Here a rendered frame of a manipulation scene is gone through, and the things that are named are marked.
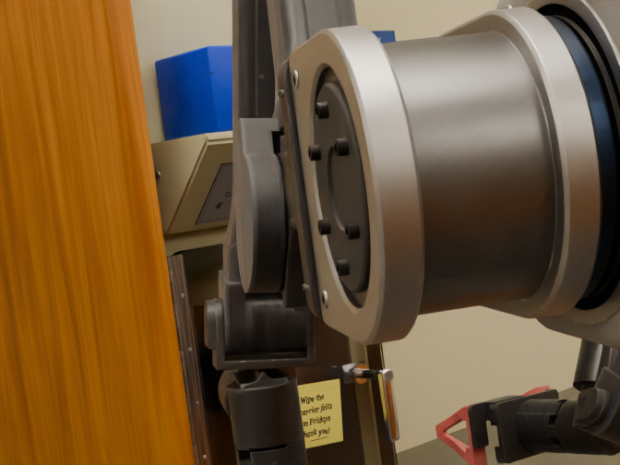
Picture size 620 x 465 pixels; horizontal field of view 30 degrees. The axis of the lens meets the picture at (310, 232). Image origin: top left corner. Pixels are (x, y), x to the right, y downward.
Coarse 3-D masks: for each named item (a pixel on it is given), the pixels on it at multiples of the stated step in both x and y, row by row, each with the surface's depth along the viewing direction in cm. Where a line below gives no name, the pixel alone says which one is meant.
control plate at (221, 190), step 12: (228, 168) 122; (216, 180) 123; (228, 180) 124; (216, 192) 124; (228, 192) 125; (204, 204) 124; (216, 204) 126; (228, 204) 127; (204, 216) 126; (216, 216) 127; (228, 216) 129
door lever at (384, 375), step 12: (360, 372) 144; (372, 372) 142; (384, 372) 140; (384, 384) 140; (384, 396) 140; (384, 408) 141; (384, 420) 141; (396, 420) 141; (384, 432) 141; (396, 432) 141
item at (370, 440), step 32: (192, 256) 128; (192, 288) 128; (192, 320) 128; (320, 320) 140; (320, 352) 140; (352, 352) 144; (352, 384) 143; (224, 416) 130; (352, 416) 143; (224, 448) 130; (320, 448) 139; (352, 448) 143; (384, 448) 146
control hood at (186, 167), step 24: (168, 144) 122; (192, 144) 119; (216, 144) 118; (168, 168) 123; (192, 168) 120; (216, 168) 121; (168, 192) 123; (192, 192) 122; (168, 216) 124; (192, 216) 125
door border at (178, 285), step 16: (176, 256) 127; (176, 272) 127; (176, 288) 127; (176, 304) 126; (192, 336) 128; (192, 352) 128; (192, 368) 127; (192, 384) 127; (192, 400) 127; (192, 416) 127; (192, 432) 127; (208, 448) 128; (208, 464) 128
